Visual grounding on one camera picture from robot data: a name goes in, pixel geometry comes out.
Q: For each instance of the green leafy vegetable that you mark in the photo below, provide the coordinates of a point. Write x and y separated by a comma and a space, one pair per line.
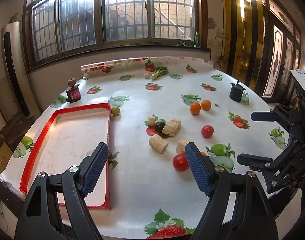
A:
159, 72

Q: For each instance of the low wooden stool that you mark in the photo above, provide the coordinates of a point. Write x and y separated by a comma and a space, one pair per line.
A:
15, 127

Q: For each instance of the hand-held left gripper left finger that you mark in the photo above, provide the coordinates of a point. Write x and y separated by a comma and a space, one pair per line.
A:
96, 165

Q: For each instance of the barred window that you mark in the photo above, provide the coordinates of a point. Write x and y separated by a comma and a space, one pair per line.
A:
100, 12

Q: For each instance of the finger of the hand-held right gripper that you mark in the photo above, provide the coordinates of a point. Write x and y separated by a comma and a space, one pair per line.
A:
255, 160
263, 116

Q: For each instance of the green bottle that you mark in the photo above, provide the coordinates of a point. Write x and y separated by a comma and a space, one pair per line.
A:
196, 39

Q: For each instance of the black cylindrical device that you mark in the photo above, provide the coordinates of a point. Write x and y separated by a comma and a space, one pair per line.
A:
236, 92

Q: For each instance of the dark bottle red label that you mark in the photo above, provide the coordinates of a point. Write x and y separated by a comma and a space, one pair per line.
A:
73, 93

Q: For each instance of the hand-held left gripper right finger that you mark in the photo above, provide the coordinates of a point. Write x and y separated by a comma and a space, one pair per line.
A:
196, 167

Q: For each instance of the fruit print tablecloth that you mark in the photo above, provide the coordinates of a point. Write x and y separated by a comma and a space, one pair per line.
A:
142, 100

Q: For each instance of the small green plum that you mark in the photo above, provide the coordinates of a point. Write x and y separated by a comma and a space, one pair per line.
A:
115, 110

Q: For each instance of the dark purple plum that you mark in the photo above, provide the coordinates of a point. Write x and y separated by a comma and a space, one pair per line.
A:
159, 126

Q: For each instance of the gold metal door frame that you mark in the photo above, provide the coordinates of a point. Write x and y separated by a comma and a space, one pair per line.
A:
242, 30

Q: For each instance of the large pale corn cob piece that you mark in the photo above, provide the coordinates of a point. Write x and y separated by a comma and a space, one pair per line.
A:
158, 143

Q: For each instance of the small pale corn cob piece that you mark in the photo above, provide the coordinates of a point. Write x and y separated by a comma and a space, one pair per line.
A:
177, 121
151, 120

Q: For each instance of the red tomato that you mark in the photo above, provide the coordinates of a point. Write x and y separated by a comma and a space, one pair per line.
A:
207, 131
180, 162

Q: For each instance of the red-rimmed white tray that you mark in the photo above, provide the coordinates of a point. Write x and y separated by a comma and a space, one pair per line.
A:
75, 135

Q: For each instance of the standing air conditioner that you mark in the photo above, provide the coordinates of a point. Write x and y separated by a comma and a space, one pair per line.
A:
15, 67

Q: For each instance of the stained glass door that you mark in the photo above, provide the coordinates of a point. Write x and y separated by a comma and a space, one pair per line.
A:
277, 55

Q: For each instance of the orange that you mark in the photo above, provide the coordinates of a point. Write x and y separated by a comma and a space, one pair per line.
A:
195, 108
205, 104

